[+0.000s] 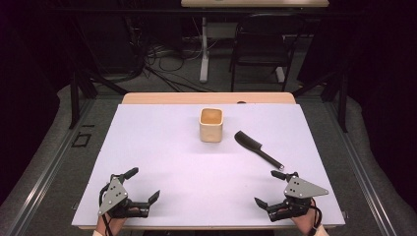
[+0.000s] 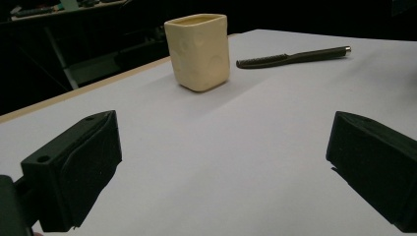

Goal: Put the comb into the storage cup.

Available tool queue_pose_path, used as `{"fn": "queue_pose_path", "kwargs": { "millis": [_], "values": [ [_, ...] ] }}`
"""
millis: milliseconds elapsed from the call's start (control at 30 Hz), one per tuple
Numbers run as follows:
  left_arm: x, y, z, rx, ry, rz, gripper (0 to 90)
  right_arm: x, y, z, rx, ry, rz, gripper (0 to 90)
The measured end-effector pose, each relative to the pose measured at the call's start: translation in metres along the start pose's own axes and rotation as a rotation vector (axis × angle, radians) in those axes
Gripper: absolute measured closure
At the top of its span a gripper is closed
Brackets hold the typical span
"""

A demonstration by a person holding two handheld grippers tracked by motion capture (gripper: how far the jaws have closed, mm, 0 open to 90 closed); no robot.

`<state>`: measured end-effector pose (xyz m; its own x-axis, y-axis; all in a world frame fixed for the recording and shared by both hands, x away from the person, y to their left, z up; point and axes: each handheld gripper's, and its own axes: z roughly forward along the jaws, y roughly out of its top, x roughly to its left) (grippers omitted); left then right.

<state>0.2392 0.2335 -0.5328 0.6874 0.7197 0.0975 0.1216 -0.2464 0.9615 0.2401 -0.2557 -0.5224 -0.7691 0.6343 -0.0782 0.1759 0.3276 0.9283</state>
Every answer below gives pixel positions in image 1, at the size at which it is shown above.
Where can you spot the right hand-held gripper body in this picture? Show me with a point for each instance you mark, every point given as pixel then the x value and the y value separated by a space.
pixel 296 193

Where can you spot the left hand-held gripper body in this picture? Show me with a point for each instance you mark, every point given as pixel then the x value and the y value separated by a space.
pixel 113 196

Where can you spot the person's left hand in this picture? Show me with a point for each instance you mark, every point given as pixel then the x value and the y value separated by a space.
pixel 113 224

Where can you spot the person's right hand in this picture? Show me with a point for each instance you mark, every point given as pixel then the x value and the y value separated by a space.
pixel 303 221

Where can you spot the white table mat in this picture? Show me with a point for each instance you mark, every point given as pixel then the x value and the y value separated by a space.
pixel 183 170

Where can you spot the black comb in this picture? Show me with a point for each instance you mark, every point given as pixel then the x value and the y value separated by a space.
pixel 252 144

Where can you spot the cream square cup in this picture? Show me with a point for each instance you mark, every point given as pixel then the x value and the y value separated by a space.
pixel 211 126

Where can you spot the black metal stand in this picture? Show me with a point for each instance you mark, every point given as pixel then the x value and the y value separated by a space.
pixel 342 101
pixel 74 98

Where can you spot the wooden table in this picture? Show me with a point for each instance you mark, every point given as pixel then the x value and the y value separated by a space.
pixel 196 97

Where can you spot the black folding chair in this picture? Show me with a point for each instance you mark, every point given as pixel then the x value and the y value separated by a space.
pixel 262 49

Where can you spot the white-legged desk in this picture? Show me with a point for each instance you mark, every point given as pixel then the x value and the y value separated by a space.
pixel 204 59

